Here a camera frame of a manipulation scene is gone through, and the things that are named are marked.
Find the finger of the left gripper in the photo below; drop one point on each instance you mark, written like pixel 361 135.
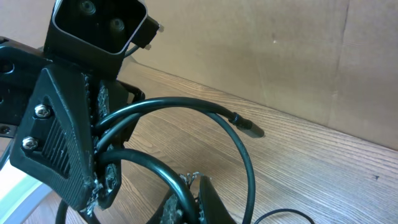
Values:
pixel 107 97

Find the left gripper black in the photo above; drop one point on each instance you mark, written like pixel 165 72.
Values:
pixel 53 143

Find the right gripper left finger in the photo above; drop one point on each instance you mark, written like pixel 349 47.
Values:
pixel 169 211

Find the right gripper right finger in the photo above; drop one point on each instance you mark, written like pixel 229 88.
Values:
pixel 212 209

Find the black USB cable long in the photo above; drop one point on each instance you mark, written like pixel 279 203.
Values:
pixel 187 141

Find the black USB cable short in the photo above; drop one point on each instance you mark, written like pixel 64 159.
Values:
pixel 282 212

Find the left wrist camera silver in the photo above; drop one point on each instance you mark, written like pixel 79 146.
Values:
pixel 95 34

